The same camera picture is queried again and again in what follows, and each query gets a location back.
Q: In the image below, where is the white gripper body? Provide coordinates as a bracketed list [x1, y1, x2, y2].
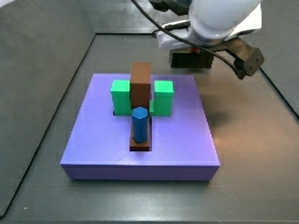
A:
[155, 5, 263, 51]

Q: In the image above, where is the red peg object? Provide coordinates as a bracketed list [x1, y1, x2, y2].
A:
[191, 47, 200, 53]

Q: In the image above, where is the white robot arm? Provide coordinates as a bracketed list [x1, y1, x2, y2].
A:
[149, 0, 263, 46]

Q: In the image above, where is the purple base board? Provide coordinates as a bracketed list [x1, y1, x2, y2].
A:
[60, 73, 220, 180]

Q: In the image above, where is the brown upright block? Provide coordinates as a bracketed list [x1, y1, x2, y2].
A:
[129, 62, 151, 151]

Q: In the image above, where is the green left block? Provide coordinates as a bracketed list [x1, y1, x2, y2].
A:
[111, 80, 131, 116]

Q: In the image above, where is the green block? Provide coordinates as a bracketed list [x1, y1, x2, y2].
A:
[149, 80, 173, 116]
[111, 80, 131, 116]

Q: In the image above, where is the green right block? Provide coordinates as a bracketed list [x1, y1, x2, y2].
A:
[149, 80, 173, 116]

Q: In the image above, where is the blue hexagonal peg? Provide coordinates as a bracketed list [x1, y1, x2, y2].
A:
[132, 107, 148, 144]

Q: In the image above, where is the black angle bracket holder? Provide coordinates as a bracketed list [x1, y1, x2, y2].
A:
[169, 47, 213, 68]

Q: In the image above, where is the black camera cable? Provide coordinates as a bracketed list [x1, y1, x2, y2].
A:
[129, 0, 240, 75]

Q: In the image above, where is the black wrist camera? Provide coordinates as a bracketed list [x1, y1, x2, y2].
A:
[219, 38, 264, 80]

